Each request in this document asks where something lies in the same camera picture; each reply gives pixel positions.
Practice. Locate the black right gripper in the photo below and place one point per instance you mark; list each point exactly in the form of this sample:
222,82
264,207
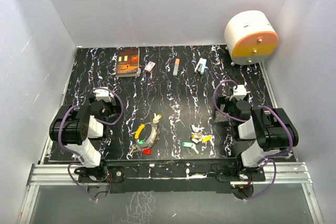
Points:
225,100

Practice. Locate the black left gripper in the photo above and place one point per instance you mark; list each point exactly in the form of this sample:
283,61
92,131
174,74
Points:
114,108

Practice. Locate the large keyring with yellow handle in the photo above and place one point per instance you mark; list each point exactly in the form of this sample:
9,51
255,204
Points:
148,132

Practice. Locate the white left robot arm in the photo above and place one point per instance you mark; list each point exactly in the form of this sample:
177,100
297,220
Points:
75,127

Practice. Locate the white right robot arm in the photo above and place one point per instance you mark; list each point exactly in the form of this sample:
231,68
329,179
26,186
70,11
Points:
271,132

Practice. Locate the red tag key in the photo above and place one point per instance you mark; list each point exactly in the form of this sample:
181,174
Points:
147,151

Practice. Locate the paperback book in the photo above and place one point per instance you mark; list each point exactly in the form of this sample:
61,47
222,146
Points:
128,63

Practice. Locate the white blue stapler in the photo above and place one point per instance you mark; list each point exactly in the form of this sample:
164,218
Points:
201,66

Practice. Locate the small red white box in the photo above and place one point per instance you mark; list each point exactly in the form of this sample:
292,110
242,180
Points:
149,67

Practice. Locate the green key tag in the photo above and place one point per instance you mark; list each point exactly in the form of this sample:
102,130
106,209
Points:
187,144

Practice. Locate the white round drawer cabinet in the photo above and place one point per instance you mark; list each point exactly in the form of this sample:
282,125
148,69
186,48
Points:
250,38

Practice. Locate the orange grey eraser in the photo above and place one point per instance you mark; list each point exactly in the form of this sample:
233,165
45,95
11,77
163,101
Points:
176,67

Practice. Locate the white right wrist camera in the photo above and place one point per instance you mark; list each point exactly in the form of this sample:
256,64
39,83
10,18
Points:
239,92

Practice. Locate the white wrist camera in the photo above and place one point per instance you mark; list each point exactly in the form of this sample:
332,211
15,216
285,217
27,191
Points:
102,93
239,92

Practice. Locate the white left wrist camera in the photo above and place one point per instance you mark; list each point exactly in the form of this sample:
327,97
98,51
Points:
102,93

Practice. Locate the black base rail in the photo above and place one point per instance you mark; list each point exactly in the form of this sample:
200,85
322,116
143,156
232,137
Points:
229,166

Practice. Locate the aluminium frame rail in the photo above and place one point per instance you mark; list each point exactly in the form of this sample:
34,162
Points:
285,173

